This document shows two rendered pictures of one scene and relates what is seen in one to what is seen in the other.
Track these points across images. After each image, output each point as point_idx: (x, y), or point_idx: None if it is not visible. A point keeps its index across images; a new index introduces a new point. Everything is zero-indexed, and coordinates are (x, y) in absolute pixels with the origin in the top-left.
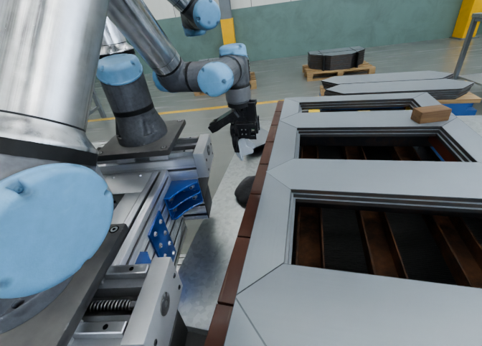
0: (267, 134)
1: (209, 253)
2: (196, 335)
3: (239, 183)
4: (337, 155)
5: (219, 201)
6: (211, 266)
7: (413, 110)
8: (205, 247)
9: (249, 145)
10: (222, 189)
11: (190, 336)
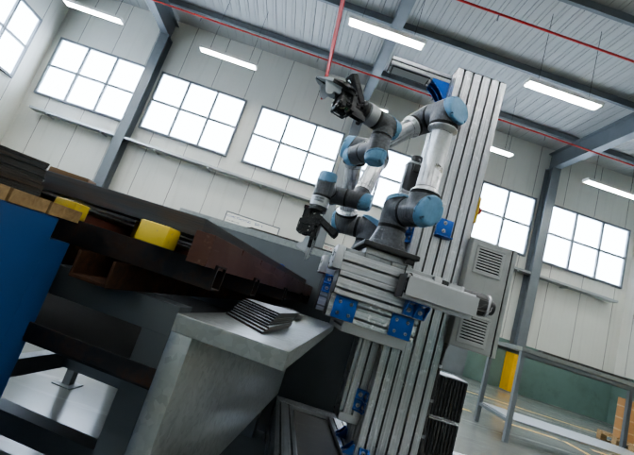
0: (252, 301)
1: (313, 320)
2: (310, 440)
3: (299, 314)
4: (64, 319)
5: (318, 326)
6: (309, 318)
7: (89, 181)
8: (318, 322)
9: (301, 245)
10: (319, 328)
11: (316, 442)
